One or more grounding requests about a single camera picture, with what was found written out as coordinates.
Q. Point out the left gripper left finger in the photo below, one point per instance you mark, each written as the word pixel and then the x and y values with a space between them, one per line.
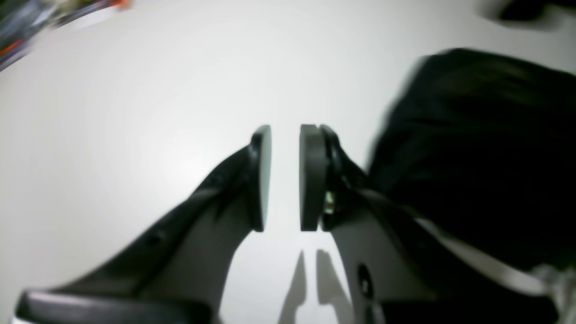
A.
pixel 175 272

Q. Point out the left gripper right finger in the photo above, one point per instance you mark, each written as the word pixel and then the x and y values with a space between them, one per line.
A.
pixel 397 272

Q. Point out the black T-shirt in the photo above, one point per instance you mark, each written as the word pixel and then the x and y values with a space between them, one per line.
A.
pixel 484 146

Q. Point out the orange-edged circuit board case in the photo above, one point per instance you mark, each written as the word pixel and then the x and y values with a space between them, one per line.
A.
pixel 22 20

